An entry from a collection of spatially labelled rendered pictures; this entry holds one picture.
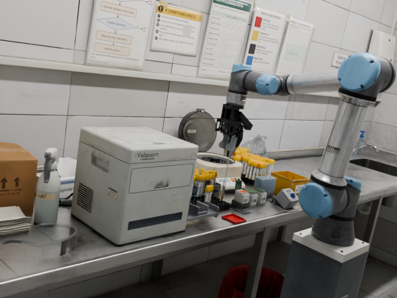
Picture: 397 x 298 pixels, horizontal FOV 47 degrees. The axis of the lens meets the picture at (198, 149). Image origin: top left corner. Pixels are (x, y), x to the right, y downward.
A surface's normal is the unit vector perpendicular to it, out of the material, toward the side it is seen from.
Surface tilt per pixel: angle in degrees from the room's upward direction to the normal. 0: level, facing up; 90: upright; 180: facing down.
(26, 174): 90
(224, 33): 93
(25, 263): 0
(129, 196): 90
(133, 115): 90
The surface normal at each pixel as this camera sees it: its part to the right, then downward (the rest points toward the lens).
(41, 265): 0.16, -0.97
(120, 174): -0.69, 0.04
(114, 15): 0.68, 0.32
